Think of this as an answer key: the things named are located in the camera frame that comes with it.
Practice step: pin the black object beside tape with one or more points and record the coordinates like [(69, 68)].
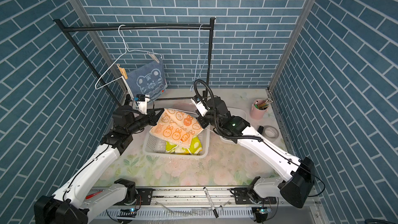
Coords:
[(260, 129)]

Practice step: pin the white perforated plastic basket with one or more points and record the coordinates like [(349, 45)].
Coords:
[(154, 146)]

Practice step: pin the white rectangular tray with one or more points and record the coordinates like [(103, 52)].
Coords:
[(234, 112)]

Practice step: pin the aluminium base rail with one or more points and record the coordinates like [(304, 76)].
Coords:
[(176, 203)]

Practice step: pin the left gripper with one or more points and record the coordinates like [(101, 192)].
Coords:
[(153, 118)]

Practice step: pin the roll of tape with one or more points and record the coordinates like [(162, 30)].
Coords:
[(271, 132)]

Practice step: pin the black marker on rail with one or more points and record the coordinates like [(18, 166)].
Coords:
[(213, 208)]

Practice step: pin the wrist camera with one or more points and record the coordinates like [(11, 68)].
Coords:
[(201, 107), (141, 102)]

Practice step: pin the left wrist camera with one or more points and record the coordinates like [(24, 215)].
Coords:
[(141, 102)]

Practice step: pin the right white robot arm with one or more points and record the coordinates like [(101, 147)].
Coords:
[(298, 175)]

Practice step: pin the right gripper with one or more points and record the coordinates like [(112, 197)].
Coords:
[(203, 124)]

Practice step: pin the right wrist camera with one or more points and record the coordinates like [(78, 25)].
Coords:
[(201, 107)]

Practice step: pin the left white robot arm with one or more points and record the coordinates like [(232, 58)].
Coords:
[(69, 204)]

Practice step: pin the yellow green towel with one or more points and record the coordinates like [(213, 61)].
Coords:
[(194, 149)]

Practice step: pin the beige clothespin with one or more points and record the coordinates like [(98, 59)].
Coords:
[(122, 71), (154, 57)]

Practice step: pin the light blue wire hanger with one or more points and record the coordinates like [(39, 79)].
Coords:
[(199, 67)]

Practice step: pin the red marker on rail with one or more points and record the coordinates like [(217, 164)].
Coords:
[(93, 194)]

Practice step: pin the pink metal pen bucket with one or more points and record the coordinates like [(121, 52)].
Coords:
[(256, 113)]

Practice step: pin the blue bear towel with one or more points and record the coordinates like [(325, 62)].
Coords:
[(148, 80)]

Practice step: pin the bundle of coloured pencils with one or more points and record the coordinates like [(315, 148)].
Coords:
[(264, 104)]

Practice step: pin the orange bunny towel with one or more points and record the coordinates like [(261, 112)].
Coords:
[(176, 127)]

